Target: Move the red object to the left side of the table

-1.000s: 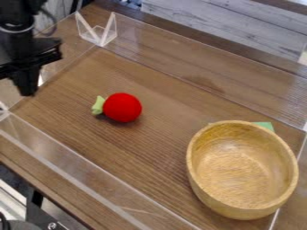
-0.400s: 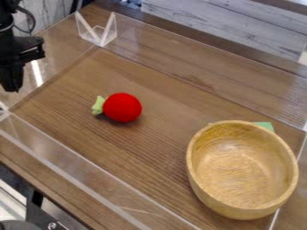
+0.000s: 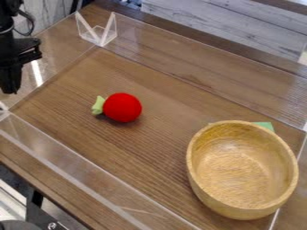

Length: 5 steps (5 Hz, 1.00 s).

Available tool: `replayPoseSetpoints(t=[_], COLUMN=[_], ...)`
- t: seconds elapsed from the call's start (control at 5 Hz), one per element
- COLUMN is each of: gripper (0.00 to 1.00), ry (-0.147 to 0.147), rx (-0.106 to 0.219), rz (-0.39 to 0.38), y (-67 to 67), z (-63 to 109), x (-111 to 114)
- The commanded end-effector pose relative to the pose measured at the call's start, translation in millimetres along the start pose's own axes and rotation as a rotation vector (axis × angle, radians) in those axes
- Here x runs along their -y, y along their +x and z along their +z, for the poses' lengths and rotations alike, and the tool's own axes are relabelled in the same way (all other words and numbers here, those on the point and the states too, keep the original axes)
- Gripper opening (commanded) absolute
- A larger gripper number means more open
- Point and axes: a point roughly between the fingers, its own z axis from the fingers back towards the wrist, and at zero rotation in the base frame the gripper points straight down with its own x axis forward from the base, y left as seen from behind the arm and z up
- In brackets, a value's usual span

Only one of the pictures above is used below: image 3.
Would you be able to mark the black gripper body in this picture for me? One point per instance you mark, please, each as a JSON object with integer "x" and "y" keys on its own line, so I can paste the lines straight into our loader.
{"x": 17, "y": 51}

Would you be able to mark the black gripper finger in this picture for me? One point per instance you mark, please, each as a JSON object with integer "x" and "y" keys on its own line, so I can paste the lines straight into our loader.
{"x": 9, "y": 78}

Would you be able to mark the red felt strawberry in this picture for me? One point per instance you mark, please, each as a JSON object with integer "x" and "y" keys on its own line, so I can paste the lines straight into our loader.
{"x": 120, "y": 107}

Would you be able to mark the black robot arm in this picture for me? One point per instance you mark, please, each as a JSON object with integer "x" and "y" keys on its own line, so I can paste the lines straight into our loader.
{"x": 9, "y": 9}

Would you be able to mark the green felt piece behind bowl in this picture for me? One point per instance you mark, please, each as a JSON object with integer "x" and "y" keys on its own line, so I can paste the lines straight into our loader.
{"x": 265, "y": 125}

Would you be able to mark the wooden bowl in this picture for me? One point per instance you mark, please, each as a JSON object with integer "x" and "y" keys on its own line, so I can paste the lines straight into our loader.
{"x": 241, "y": 169}

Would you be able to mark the clear acrylic corner bracket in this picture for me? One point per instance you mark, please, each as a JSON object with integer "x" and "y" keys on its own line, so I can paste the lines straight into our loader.
{"x": 97, "y": 35}

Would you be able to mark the clear acrylic front wall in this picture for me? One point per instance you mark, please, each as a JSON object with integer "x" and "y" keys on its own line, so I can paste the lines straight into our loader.
{"x": 100, "y": 200}

